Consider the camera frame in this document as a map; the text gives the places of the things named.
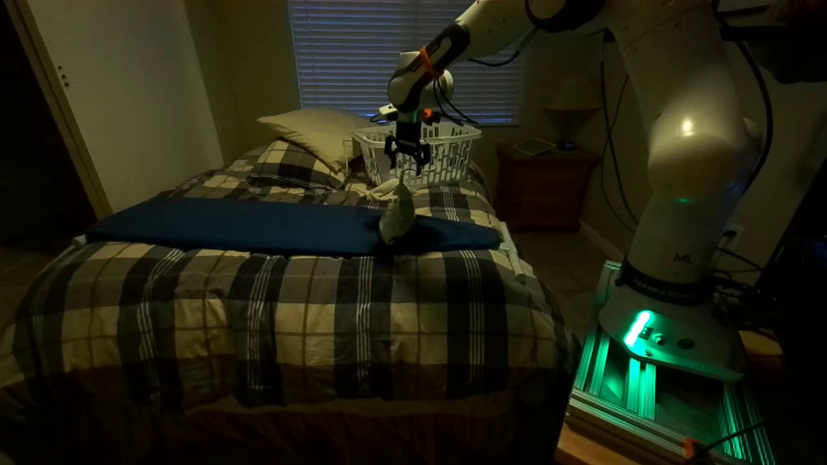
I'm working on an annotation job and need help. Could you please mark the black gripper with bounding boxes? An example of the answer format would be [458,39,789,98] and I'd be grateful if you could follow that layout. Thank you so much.
[382,107,434,174]

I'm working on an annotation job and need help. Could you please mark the white clothes iron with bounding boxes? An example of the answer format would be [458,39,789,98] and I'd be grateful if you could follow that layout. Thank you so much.
[378,176,419,249]

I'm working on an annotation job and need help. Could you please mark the metal robot base stand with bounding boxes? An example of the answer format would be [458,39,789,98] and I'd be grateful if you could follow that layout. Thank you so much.
[564,255,784,465]

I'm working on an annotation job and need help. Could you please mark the cream crumpled cloth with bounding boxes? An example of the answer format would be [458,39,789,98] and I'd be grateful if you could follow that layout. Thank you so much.
[364,176,403,207]

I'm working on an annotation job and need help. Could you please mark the white plastic laundry basket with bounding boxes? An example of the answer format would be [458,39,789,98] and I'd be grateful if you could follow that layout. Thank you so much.
[351,122,485,192]

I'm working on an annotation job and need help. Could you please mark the beige pillow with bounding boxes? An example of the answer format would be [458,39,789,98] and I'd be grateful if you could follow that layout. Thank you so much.
[257,107,382,174]

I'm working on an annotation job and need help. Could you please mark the window blinds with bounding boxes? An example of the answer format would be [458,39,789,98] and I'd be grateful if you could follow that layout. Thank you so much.
[286,0,531,129]

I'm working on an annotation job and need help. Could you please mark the wooden nightstand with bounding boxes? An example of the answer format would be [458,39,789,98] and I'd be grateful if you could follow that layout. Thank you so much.
[497,140,604,233]

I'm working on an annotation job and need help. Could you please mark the blue ironing board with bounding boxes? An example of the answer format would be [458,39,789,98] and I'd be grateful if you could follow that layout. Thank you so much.
[85,198,507,258]

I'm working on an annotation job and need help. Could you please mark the table lamp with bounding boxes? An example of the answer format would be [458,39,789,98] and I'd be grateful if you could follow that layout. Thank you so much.
[542,104,596,154]

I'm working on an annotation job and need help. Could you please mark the plaid bed comforter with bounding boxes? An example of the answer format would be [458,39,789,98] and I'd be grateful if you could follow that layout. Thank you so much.
[0,140,582,414]

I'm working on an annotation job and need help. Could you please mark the white door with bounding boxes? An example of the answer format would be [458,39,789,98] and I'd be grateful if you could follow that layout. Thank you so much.
[5,0,228,219]

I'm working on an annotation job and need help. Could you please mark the dark bed skirt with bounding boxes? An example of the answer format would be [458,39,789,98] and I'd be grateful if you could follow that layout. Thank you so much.
[0,377,575,465]

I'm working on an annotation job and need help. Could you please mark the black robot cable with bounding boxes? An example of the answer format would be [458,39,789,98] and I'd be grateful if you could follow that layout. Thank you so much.
[736,37,777,196]

